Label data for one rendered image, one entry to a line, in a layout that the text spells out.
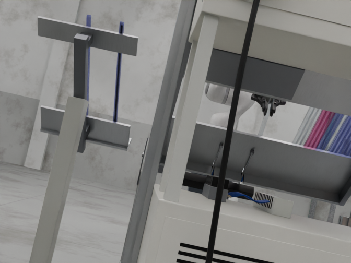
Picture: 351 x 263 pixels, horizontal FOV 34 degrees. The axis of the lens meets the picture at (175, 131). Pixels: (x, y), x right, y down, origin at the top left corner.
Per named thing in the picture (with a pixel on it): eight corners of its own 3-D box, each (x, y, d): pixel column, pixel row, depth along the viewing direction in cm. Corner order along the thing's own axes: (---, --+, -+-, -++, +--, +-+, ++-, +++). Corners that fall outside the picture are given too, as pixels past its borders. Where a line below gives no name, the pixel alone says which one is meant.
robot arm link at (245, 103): (206, 127, 271) (217, 78, 272) (244, 136, 273) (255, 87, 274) (210, 127, 259) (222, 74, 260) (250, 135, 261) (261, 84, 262)
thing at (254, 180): (159, 165, 206) (162, 150, 211) (338, 205, 209) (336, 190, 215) (160, 163, 205) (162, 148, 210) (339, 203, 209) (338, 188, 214)
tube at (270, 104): (247, 167, 210) (247, 165, 211) (251, 168, 210) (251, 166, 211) (282, 58, 174) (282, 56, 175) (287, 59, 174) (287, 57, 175)
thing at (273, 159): (161, 157, 207) (162, 151, 209) (339, 197, 210) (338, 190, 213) (171, 120, 194) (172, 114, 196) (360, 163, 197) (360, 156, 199)
